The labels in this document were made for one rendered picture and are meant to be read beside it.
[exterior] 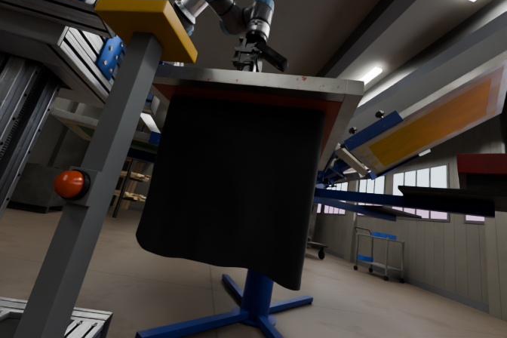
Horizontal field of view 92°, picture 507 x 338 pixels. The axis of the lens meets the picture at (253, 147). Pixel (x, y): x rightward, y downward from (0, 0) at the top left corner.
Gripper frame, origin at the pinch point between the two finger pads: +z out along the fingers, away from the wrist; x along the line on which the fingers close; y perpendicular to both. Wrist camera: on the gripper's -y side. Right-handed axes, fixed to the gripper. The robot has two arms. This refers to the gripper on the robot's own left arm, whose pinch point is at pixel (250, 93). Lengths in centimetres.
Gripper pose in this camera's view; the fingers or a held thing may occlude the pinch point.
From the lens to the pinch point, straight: 75.9
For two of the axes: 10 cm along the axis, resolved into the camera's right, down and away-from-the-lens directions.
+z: -1.9, 9.4, -2.7
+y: -9.7, -1.3, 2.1
